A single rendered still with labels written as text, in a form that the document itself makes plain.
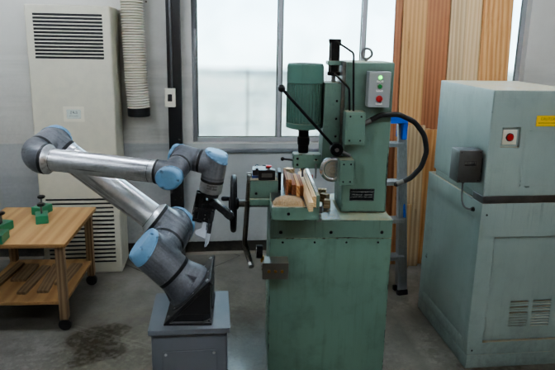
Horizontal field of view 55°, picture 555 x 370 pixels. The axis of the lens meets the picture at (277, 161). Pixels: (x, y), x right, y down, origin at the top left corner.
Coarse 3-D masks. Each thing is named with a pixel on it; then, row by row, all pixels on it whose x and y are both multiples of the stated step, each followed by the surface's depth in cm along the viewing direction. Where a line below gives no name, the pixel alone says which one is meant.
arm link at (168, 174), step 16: (32, 144) 200; (48, 144) 201; (32, 160) 197; (48, 160) 197; (64, 160) 196; (80, 160) 195; (96, 160) 195; (112, 160) 194; (128, 160) 194; (144, 160) 193; (160, 160) 193; (176, 160) 194; (112, 176) 195; (128, 176) 193; (144, 176) 192; (160, 176) 189; (176, 176) 188
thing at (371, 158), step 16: (352, 64) 243; (368, 64) 244; (384, 64) 244; (352, 80) 245; (352, 96) 246; (368, 112) 248; (368, 128) 250; (384, 128) 250; (368, 144) 252; (384, 144) 252; (368, 160) 254; (384, 160) 254; (368, 176) 255; (384, 176) 256; (336, 192) 271; (384, 192) 258; (352, 208) 259; (368, 208) 259; (384, 208) 259
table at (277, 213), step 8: (272, 192) 254; (280, 192) 254; (256, 200) 253; (264, 200) 253; (272, 200) 242; (304, 200) 243; (272, 208) 232; (280, 208) 232; (288, 208) 233; (296, 208) 233; (304, 208) 233; (272, 216) 233; (280, 216) 233; (288, 216) 233; (296, 216) 234; (304, 216) 234; (312, 216) 234
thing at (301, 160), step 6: (294, 156) 259; (300, 156) 259; (306, 156) 259; (312, 156) 260; (318, 156) 260; (294, 162) 260; (300, 162) 260; (306, 162) 260; (312, 162) 260; (318, 162) 260
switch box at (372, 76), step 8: (368, 72) 240; (376, 72) 239; (384, 72) 239; (368, 80) 240; (376, 80) 239; (384, 80) 239; (368, 88) 240; (376, 88) 240; (384, 88) 240; (368, 96) 241; (376, 96) 241; (384, 96) 241; (368, 104) 242; (384, 104) 242
